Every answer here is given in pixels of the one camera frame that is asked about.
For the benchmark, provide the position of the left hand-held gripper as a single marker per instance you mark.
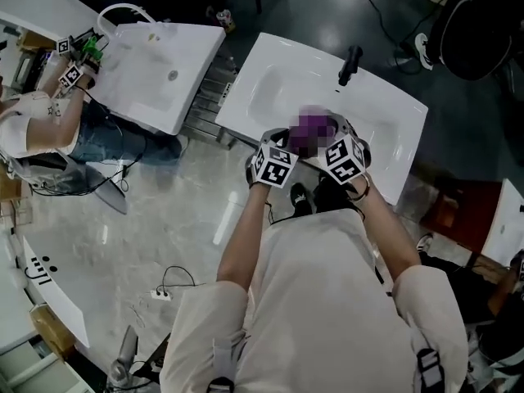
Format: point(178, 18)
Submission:
point(272, 170)

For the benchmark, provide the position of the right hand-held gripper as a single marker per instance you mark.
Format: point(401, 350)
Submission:
point(344, 160)

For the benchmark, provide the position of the purple cloth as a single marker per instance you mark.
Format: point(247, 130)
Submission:
point(311, 133)

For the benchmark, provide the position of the person's right forearm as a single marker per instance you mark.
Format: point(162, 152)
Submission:
point(389, 227)

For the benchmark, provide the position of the person's left forearm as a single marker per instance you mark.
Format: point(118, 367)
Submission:
point(241, 236)

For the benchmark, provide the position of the white sink basin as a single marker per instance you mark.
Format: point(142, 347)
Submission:
point(155, 76)
point(505, 227)
point(380, 109)

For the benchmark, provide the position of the black faucet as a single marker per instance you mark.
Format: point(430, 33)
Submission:
point(350, 66)

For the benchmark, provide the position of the person's left black shoe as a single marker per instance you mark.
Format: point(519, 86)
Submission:
point(301, 199)

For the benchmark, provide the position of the person's right leg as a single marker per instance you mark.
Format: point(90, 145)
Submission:
point(333, 195)

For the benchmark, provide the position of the metal sink stand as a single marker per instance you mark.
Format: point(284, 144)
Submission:
point(209, 96)

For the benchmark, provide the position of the metal sink drain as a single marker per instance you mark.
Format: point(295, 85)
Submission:
point(173, 75)

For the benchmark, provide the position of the drink can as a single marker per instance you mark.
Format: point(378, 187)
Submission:
point(225, 19)

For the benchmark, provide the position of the red-brown wooden cabinet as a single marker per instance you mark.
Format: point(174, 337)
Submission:
point(458, 211)

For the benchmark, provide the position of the person's beige shirt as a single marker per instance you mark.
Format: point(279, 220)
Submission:
point(319, 309)

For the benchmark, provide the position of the white power strip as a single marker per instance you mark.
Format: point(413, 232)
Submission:
point(160, 294)

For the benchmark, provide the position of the white arched faucet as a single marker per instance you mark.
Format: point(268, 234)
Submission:
point(123, 5)

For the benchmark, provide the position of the green plastic object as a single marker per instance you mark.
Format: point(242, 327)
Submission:
point(92, 49)

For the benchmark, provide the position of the white panel with black marks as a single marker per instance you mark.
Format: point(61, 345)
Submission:
point(57, 293)

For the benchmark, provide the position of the white counter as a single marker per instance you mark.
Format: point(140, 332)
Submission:
point(37, 2)

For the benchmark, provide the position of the cardboard box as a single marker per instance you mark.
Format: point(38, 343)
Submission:
point(49, 326)

